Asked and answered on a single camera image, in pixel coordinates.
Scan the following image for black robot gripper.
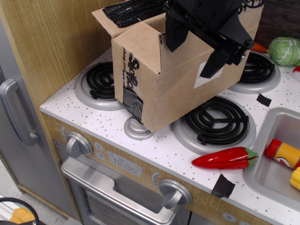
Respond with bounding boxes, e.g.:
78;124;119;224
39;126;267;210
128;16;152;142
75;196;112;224
165;0;254;78

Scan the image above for small brown cardboard box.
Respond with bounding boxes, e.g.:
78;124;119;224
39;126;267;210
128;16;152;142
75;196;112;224
92;0;263;133

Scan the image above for orange toy carrot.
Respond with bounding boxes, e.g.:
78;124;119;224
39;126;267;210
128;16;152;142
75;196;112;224
251;42;268;53

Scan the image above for back right black burner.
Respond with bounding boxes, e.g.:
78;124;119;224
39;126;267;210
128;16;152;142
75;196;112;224
229;51;281;94

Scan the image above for black burner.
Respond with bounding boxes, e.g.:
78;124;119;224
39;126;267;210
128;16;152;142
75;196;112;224
172;96;256;155
75;61;123;111
229;51;281;94

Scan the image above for front right black burner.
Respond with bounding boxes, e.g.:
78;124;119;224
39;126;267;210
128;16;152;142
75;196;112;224
172;96;256;155

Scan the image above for black tape piece back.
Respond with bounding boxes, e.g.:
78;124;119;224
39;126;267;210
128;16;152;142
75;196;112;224
256;94;272;107

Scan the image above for black tape piece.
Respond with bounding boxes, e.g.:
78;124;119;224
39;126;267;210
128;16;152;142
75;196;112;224
211;174;235;198
256;94;272;107

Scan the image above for green toy cabbage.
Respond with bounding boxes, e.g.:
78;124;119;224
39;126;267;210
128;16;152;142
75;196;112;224
269;37;300;66

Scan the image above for red white toy food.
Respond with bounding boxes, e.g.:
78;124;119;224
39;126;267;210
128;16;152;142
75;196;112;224
292;66;300;82

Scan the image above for small silver centre burner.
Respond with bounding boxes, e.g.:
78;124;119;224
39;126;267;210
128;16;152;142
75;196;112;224
124;117;154;141

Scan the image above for left black burner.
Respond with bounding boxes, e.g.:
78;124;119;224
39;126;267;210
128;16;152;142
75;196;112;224
75;61;123;111

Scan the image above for red toy chili pepper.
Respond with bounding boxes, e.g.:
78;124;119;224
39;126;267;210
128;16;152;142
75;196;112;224
191;147;258;169

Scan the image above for oven clock display panel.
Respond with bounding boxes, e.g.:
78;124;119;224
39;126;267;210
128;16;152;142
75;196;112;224
107;151;143;177

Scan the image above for red yellow toy bottle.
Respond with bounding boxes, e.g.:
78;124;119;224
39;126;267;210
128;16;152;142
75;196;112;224
264;139;300;170

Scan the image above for black tape piece front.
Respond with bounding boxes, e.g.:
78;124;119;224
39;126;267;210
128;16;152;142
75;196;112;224
211;174;235;198

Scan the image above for silver toy sink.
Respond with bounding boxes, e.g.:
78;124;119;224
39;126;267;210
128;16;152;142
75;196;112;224
244;107;300;211

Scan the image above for right silver oven knob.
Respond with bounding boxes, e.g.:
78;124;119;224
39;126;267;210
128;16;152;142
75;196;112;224
159;179;192;209

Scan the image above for silver oven knob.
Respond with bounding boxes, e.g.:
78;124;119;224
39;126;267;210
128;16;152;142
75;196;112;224
66;131;93;158
159;179;192;209

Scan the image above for left silver oven knob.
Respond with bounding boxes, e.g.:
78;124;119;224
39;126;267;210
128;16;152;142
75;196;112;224
66;131;93;158

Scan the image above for yellow toy corn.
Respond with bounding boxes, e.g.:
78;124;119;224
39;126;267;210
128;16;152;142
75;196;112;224
290;167;300;190

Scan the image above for orange object on floor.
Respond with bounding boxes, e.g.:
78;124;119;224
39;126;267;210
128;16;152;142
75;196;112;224
9;208;35;224

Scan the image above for silver oven door handle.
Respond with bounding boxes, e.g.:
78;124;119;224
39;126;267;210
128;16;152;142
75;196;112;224
61;157;178;225

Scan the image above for grey fridge door handle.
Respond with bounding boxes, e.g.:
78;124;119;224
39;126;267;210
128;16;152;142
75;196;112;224
0;78;39;147

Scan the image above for black cable loop floor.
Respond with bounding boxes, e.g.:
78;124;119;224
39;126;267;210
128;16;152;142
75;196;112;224
0;197;40;225

